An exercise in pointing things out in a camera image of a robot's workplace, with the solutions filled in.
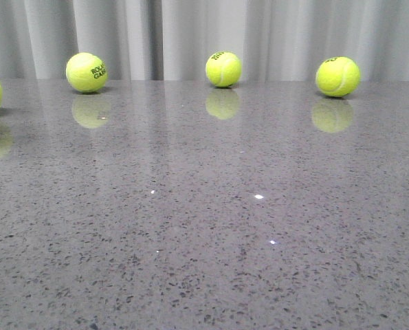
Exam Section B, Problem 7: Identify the centre yellow tennis ball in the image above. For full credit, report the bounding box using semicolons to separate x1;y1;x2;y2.
206;52;242;87

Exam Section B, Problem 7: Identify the right yellow tennis ball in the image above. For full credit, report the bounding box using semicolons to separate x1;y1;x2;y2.
316;56;360;97

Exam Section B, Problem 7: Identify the grey pleated curtain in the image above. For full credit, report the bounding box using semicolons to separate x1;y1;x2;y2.
0;1;409;81

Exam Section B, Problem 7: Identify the yellow ball Roland Garros print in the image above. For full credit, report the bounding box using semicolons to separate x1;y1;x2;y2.
66;52;108;93

